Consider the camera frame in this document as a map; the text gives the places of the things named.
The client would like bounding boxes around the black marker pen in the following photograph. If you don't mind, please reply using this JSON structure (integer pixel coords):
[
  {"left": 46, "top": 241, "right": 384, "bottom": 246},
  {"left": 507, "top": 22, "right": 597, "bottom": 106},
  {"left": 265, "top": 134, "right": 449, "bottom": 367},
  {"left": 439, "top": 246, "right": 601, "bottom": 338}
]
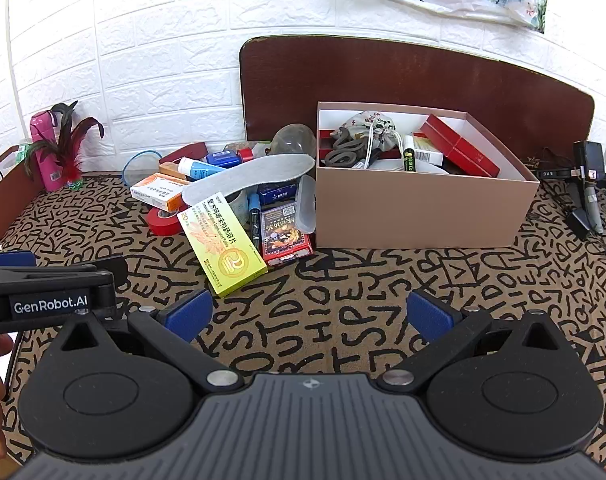
[{"left": 247, "top": 192, "right": 264, "bottom": 254}]

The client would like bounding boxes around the dark grey rubber piece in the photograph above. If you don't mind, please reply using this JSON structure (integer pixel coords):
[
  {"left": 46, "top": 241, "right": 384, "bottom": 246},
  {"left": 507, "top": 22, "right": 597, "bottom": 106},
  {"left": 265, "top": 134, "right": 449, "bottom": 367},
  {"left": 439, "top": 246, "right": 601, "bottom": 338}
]
[{"left": 319, "top": 132, "right": 369, "bottom": 168}]

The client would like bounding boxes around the letter printed mat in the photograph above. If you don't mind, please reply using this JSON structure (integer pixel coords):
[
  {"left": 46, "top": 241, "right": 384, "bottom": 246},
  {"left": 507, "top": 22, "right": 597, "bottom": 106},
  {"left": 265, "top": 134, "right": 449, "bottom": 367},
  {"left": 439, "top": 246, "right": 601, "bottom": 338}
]
[{"left": 0, "top": 170, "right": 606, "bottom": 480}]

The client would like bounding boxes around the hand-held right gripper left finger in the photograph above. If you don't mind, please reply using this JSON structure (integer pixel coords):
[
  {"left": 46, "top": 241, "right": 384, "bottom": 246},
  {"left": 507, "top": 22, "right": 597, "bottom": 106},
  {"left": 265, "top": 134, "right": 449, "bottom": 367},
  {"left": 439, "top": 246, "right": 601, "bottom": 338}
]
[{"left": 48, "top": 289, "right": 247, "bottom": 393}]

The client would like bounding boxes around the floral drawstring pouch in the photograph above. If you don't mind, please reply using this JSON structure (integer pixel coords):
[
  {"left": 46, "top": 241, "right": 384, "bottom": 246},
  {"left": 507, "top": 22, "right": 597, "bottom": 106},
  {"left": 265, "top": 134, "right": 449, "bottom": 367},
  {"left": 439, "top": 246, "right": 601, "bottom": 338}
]
[{"left": 330, "top": 110, "right": 402, "bottom": 154}]

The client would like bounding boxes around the white and blue tube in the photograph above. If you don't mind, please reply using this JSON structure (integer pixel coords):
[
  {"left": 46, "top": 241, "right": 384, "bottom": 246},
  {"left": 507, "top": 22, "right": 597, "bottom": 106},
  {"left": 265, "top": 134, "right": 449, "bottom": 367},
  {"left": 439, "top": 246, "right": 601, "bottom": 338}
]
[{"left": 178, "top": 156, "right": 234, "bottom": 181}]

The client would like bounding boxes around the brown wooden board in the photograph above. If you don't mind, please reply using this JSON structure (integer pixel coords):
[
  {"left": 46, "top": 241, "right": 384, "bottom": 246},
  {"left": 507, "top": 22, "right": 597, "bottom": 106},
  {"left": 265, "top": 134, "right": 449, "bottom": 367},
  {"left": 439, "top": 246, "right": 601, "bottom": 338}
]
[{"left": 239, "top": 35, "right": 597, "bottom": 162}]

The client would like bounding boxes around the dark red flat box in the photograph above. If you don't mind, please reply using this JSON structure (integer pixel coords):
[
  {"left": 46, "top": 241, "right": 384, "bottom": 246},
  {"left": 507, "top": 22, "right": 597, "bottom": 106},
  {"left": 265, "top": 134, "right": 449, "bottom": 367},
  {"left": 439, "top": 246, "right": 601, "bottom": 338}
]
[{"left": 159, "top": 142, "right": 209, "bottom": 165}]

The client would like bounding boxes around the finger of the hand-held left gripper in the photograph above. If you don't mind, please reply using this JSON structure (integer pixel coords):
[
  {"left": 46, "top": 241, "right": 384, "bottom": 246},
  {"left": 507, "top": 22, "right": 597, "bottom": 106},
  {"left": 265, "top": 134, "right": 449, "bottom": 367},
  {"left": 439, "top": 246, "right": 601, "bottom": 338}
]
[
  {"left": 0, "top": 251, "right": 38, "bottom": 269},
  {"left": 33, "top": 256, "right": 130, "bottom": 290}
]

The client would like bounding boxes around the grey shoe insole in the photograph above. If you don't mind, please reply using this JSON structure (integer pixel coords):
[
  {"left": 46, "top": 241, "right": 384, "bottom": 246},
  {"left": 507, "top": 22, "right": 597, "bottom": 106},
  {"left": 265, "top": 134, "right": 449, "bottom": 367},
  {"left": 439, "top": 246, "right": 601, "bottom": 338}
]
[{"left": 182, "top": 154, "right": 316, "bottom": 209}]

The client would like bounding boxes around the golden brown long box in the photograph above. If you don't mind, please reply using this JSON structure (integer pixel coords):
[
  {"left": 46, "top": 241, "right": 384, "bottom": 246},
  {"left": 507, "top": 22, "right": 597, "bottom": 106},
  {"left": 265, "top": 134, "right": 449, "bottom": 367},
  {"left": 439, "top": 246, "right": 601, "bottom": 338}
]
[{"left": 158, "top": 161, "right": 190, "bottom": 181}]

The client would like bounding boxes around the beige cardboard box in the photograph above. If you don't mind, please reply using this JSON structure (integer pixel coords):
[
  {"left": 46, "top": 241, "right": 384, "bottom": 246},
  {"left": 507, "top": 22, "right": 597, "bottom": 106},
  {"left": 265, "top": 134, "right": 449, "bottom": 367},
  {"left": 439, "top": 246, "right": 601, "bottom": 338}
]
[{"left": 315, "top": 101, "right": 540, "bottom": 250}]

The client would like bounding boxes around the red feather shuttlecock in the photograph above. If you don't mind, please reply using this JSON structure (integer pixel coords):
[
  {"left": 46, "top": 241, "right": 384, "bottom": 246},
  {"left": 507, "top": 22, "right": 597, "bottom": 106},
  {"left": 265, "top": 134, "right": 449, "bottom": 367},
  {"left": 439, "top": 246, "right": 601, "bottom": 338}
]
[{"left": 27, "top": 101, "right": 105, "bottom": 189}]

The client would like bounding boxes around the white and green glue stick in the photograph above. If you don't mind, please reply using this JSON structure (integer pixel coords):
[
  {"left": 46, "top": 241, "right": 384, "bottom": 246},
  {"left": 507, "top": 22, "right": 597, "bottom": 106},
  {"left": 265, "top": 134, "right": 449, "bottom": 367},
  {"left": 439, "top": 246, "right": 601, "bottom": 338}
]
[{"left": 402, "top": 135, "right": 418, "bottom": 174}]

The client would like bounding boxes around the pink bottle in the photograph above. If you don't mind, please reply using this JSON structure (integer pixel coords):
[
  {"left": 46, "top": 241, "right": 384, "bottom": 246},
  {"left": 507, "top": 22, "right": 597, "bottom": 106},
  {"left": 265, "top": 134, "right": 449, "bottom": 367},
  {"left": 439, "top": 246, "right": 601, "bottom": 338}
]
[{"left": 30, "top": 110, "right": 81, "bottom": 192}]

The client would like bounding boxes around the wide red tape roll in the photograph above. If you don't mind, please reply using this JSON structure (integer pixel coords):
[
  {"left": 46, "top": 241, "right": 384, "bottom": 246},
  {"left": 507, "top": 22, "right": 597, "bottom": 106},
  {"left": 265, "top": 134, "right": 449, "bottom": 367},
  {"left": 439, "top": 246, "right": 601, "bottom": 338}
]
[{"left": 147, "top": 206, "right": 185, "bottom": 237}]

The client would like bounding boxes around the brown paper bag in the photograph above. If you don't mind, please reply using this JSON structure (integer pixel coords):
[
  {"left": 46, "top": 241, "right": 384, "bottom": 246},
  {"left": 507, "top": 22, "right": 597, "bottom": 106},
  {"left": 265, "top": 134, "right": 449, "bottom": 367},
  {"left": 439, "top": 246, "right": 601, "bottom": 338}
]
[{"left": 0, "top": 145, "right": 45, "bottom": 249}]

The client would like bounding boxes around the white and yellow small box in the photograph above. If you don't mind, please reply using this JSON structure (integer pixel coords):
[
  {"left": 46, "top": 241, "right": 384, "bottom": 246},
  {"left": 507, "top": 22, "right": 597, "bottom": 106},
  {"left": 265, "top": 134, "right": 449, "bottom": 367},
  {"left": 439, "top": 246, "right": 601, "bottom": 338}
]
[{"left": 412, "top": 132, "right": 445, "bottom": 166}]

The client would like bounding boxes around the blue plastic gadget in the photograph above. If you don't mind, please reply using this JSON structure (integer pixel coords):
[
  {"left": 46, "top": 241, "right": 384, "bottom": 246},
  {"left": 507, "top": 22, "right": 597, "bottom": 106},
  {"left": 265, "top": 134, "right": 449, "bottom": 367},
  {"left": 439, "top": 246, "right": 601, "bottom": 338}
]
[{"left": 206, "top": 150, "right": 242, "bottom": 167}]

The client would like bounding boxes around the dark blue small box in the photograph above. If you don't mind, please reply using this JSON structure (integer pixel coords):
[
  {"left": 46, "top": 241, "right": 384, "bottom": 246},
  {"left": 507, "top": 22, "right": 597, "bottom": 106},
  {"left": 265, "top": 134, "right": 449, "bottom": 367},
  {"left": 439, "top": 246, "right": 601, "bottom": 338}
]
[{"left": 257, "top": 181, "right": 299, "bottom": 206}]

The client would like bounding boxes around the clear plastic case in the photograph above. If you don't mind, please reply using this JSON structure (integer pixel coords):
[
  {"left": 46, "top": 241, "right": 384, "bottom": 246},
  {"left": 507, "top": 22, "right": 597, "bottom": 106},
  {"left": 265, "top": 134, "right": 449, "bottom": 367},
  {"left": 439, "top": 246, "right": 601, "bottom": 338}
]
[{"left": 297, "top": 175, "right": 318, "bottom": 236}]

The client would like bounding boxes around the bright red gift box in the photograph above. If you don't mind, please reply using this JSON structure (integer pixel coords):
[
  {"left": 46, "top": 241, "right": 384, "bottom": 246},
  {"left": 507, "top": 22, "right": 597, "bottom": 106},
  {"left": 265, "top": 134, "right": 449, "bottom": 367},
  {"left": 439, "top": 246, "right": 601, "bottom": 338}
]
[{"left": 419, "top": 114, "right": 502, "bottom": 179}]

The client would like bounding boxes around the orange and white medicine box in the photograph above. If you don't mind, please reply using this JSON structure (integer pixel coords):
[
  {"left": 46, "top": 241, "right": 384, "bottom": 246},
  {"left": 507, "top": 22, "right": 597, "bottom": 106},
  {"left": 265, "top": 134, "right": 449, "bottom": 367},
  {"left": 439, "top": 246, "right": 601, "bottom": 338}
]
[{"left": 129, "top": 172, "right": 192, "bottom": 212}]

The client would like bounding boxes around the small blue hand net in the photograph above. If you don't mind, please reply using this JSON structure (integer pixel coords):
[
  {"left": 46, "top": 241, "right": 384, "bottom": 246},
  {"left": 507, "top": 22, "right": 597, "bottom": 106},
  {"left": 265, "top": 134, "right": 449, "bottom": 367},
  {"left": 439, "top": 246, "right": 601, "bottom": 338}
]
[{"left": 122, "top": 150, "right": 165, "bottom": 189}]

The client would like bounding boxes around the clear plastic funnel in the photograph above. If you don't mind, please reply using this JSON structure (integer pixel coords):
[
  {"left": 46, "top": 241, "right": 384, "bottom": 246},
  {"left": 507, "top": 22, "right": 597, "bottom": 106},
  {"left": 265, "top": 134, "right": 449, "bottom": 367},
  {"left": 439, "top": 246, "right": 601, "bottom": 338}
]
[{"left": 270, "top": 124, "right": 317, "bottom": 157}]

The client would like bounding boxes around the black cable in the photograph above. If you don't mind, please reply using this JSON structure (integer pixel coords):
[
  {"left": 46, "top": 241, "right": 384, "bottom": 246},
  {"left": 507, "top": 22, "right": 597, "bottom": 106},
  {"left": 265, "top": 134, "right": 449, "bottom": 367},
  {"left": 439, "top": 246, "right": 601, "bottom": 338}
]
[{"left": 530, "top": 147, "right": 592, "bottom": 242}]

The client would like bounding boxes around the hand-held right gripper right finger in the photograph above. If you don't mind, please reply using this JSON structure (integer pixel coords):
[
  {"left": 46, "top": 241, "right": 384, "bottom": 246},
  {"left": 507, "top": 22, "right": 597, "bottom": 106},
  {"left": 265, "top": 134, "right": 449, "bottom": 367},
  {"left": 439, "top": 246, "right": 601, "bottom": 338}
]
[{"left": 375, "top": 289, "right": 580, "bottom": 393}]

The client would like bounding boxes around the red playing card box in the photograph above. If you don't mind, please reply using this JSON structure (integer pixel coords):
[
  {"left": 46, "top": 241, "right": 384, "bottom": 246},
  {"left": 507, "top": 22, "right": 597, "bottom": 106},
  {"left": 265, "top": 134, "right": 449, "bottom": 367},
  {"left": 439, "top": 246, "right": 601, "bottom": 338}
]
[{"left": 259, "top": 201, "right": 315, "bottom": 267}]

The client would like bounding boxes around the yellow green medicine box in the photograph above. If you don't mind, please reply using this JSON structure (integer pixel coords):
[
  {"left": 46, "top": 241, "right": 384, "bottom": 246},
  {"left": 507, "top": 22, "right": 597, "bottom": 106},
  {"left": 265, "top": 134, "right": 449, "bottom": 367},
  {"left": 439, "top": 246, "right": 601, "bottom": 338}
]
[{"left": 179, "top": 194, "right": 268, "bottom": 297}]

